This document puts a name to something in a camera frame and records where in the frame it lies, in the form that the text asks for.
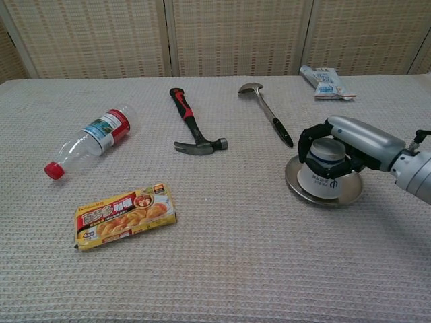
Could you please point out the white blue plastic packet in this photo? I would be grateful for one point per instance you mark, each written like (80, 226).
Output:
(326, 84)

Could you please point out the clear plastic bottle red cap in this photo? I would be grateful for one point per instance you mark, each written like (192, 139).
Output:
(91, 138)

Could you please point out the woven bamboo screen panel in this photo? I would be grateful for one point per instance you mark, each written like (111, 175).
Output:
(422, 60)
(363, 37)
(10, 54)
(94, 37)
(239, 37)

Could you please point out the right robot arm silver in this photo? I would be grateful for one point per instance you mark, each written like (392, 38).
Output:
(415, 175)

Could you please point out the white paper cup blue band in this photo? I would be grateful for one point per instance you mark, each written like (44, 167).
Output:
(320, 185)

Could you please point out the beige waffle weave tablecloth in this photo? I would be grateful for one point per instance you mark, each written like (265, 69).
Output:
(235, 269)

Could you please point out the yellow red curry box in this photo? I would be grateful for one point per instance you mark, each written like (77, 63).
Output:
(124, 218)

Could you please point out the round stainless steel plate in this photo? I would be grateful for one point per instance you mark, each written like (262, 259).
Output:
(353, 188)

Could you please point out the red black claw hammer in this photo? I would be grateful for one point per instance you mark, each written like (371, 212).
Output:
(192, 124)

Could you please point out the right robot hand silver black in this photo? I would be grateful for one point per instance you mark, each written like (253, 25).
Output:
(367, 138)

